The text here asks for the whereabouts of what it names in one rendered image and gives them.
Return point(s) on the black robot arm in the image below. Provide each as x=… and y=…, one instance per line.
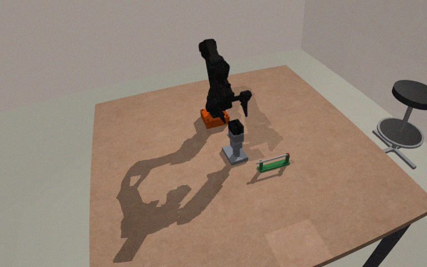
x=217, y=69

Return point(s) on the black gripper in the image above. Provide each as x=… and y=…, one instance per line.
x=227, y=95

